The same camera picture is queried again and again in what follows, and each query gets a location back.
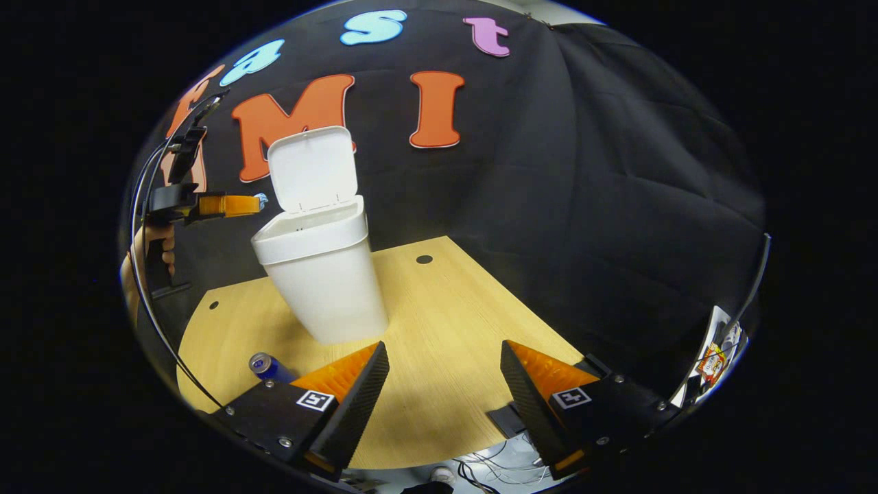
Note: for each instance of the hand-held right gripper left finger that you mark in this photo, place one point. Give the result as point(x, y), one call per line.
point(357, 412)

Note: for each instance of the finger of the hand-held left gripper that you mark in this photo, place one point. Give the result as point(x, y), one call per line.
point(230, 205)

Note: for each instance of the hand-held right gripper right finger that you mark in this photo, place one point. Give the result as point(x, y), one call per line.
point(528, 412)

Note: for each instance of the blue paper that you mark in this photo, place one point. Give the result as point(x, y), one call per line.
point(260, 200)

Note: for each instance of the blue pop can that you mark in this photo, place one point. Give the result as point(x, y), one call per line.
point(264, 365)

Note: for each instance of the white desktop garbage bin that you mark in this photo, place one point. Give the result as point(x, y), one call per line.
point(329, 288)

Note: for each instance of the wooden desktop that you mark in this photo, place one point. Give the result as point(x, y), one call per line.
point(446, 309)

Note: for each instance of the black flat block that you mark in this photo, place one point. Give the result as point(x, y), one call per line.
point(507, 420)

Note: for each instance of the white shoe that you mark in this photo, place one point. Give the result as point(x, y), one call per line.
point(442, 473)

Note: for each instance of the printed paper sheet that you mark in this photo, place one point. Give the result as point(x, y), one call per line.
point(713, 360)

